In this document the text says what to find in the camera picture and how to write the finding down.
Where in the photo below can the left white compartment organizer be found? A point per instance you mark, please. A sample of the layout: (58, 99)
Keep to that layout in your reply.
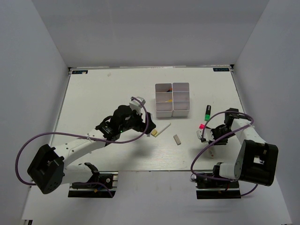
(163, 109)

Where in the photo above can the corner label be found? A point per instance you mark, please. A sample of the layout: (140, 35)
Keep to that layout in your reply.
(221, 69)
(79, 72)

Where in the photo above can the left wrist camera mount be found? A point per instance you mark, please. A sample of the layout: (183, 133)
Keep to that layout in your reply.
(137, 104)

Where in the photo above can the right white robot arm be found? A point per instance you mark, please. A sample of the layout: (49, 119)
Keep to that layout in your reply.
(256, 161)

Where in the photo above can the long white yellow marker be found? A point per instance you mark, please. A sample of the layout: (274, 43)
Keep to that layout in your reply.
(162, 130)

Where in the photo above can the green black highlighter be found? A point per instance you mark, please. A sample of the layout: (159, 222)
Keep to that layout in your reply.
(207, 113)

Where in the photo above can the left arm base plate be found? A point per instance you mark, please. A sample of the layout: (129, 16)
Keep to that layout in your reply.
(100, 185)

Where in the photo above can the left corner label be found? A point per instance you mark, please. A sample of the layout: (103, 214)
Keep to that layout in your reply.
(79, 72)

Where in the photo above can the white compartment organizer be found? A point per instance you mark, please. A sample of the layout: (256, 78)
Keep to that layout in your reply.
(163, 109)
(180, 99)

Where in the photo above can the grey white eraser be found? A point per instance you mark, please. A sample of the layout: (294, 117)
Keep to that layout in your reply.
(177, 140)

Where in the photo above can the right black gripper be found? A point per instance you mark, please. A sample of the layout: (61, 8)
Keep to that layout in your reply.
(217, 142)

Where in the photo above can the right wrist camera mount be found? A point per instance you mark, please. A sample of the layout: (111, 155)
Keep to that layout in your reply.
(205, 136)

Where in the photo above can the yellow eraser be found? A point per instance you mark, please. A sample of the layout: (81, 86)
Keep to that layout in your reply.
(154, 132)

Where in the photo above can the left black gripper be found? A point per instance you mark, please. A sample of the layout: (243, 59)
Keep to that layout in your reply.
(140, 125)

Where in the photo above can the right corner label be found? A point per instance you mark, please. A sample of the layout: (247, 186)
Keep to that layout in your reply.
(221, 69)

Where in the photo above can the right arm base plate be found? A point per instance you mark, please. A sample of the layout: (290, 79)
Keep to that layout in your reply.
(207, 189)

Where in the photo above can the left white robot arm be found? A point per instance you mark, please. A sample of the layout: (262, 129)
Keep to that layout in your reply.
(53, 166)

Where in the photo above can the right white compartment organizer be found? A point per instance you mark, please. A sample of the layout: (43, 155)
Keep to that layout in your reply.
(180, 99)

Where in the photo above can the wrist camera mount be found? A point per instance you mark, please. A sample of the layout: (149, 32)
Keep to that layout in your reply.
(205, 136)
(137, 104)

